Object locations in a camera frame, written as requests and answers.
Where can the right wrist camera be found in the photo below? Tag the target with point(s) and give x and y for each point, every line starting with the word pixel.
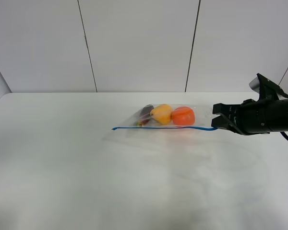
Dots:
pixel 266 88

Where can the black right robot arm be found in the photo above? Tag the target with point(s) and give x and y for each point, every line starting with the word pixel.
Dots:
pixel 252 117

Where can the purple eggplant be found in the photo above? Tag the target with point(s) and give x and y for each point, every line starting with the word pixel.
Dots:
pixel 144 116

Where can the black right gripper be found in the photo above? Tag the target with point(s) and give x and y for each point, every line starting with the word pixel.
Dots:
pixel 249 118

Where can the clear zip bag blue zipper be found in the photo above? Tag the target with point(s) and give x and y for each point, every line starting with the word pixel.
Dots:
pixel 128 132

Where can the orange fruit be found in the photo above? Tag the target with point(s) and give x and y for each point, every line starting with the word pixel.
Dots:
pixel 183 116

